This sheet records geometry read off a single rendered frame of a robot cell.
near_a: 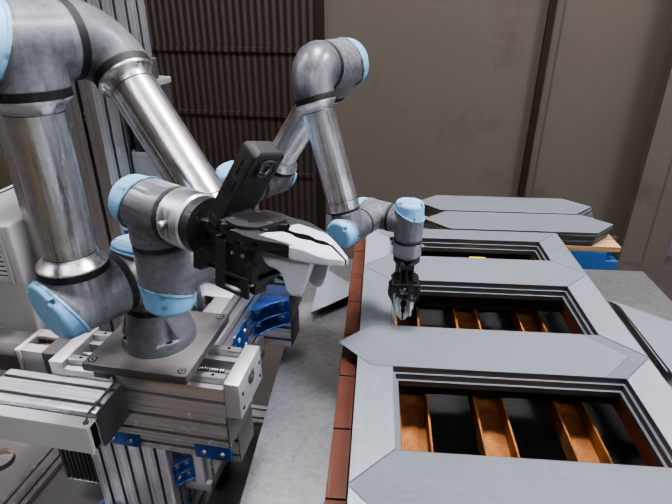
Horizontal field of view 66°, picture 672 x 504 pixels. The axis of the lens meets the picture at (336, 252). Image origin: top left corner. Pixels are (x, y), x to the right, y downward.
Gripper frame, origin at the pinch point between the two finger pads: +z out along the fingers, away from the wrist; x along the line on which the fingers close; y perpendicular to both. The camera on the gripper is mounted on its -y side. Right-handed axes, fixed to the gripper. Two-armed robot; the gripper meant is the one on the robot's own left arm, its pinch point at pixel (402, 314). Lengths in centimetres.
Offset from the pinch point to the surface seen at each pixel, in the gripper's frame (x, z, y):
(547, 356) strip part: 36.5, 0.8, 15.4
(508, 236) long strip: 43, 1, -60
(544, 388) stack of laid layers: 33.9, 4.0, 24.0
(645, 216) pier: 176, 52, -218
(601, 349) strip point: 51, 1, 11
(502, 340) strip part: 26.4, 0.8, 9.3
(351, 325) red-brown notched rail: -14.5, 4.5, 0.2
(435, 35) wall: 27, -60, -250
